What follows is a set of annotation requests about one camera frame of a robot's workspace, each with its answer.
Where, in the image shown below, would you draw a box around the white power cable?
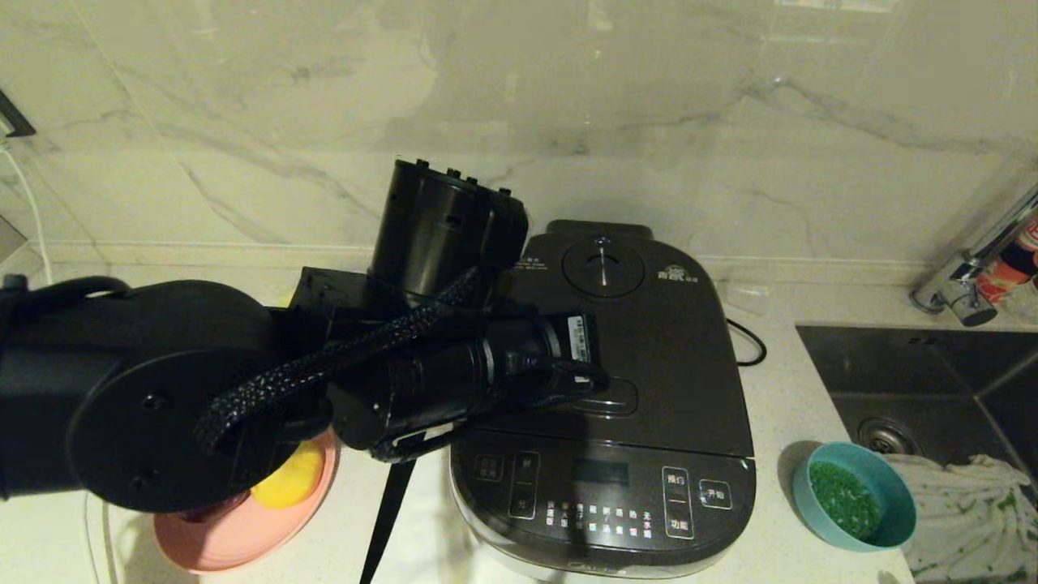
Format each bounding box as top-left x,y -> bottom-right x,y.
0,144 -> 114,584

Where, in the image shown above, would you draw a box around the metal sink drain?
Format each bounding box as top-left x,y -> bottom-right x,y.
858,416 -> 921,457

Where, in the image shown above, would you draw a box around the dark grey rice cooker lid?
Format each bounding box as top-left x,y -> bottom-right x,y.
478,219 -> 753,457

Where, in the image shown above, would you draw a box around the yellow pear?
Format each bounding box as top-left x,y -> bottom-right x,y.
250,442 -> 325,510

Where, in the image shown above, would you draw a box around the red printed can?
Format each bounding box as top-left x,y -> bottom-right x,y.
976,213 -> 1038,305

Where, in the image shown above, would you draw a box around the chrome faucet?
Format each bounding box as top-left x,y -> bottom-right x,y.
908,182 -> 1038,328

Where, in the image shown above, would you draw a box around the black braided cable sleeve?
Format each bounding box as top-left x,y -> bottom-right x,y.
195,268 -> 481,455

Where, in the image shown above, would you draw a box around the pink plate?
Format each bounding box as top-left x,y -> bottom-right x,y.
152,430 -> 340,575

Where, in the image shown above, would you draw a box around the dark metal sink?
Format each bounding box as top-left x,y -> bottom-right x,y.
795,324 -> 1038,584

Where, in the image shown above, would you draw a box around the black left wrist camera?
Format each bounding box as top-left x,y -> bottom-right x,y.
558,311 -> 603,367

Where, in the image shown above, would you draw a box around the clear plastic cup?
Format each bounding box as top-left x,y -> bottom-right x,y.
724,280 -> 771,317

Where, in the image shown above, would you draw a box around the chopped green vegetables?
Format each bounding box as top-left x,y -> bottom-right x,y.
809,461 -> 881,539

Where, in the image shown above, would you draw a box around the black flat board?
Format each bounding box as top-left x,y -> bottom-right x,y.
359,458 -> 416,584

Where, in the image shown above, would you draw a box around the white cloth with green specks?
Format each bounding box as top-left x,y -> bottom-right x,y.
884,453 -> 1038,584

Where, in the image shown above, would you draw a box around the black power cable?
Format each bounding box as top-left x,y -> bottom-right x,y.
724,318 -> 767,367

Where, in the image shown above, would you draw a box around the teal bowl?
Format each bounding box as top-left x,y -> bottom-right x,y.
792,440 -> 918,553

